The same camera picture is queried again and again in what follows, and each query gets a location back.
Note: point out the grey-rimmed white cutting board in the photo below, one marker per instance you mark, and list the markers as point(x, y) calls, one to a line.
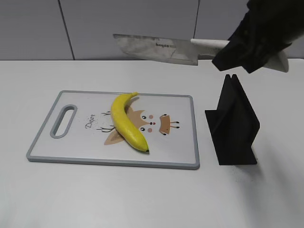
point(78, 129)

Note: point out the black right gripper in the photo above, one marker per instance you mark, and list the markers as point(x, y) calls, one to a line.
point(279, 21)

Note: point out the yellow plastic banana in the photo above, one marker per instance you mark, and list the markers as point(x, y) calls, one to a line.
point(124, 126)

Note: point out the cleaver knife with white handle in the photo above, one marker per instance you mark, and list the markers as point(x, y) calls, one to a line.
point(173, 51)

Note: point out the black knife stand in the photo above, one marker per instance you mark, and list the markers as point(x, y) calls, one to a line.
point(233, 125)

